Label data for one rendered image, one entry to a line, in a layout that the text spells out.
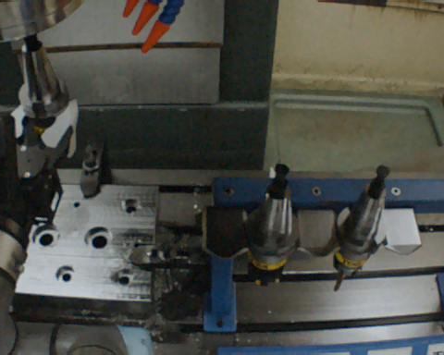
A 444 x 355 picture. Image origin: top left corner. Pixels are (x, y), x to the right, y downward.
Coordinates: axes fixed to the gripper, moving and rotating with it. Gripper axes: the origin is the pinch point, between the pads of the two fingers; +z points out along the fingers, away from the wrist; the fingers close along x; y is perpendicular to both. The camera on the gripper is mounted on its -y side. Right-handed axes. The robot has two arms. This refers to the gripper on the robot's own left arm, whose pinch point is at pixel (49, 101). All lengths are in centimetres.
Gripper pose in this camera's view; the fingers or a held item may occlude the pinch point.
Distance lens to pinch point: 70.5
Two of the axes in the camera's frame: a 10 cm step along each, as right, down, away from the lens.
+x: 9.9, 1.1, -0.7
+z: 1.3, -7.7, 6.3
